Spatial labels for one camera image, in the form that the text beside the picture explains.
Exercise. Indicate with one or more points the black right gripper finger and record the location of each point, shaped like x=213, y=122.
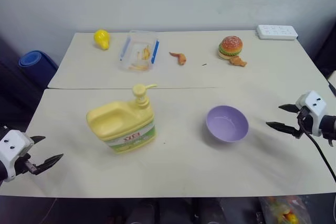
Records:
x=283, y=128
x=290, y=107

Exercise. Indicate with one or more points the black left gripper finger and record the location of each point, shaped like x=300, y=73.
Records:
x=38, y=139
x=48, y=163

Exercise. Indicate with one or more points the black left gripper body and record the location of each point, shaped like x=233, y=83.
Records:
x=24, y=166

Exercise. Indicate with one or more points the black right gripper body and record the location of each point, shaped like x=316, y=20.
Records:
x=305, y=120

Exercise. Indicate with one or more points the purple plastic bowl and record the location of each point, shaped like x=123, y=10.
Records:
x=227, y=124

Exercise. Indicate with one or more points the yellow detergent pump bottle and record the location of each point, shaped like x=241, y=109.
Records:
x=123, y=124

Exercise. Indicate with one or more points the toy chicken nugget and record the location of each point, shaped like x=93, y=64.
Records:
x=238, y=61

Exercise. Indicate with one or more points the blue rolled mat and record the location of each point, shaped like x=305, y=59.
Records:
x=34, y=62

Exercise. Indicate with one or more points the white power strip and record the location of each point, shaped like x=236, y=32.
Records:
x=277, y=32

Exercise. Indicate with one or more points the clear bag of colourful toys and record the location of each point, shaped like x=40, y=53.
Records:
x=284, y=211

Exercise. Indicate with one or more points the toy hamburger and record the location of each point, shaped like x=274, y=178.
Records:
x=230, y=47

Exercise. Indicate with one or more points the yellow toy pear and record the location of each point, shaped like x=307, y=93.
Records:
x=102, y=38

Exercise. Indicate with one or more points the toy chicken wing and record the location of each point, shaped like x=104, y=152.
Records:
x=179, y=57

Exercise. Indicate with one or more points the toy french fry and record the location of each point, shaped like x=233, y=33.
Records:
x=146, y=52
x=137, y=66

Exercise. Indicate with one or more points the clear container with blue clips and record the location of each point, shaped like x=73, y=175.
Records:
x=139, y=51

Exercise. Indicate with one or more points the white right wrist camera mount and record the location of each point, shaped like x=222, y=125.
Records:
x=316, y=103

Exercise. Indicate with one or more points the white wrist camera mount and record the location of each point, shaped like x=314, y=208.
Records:
x=13, y=145
x=316, y=103

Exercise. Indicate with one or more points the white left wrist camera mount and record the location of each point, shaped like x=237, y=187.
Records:
x=13, y=145

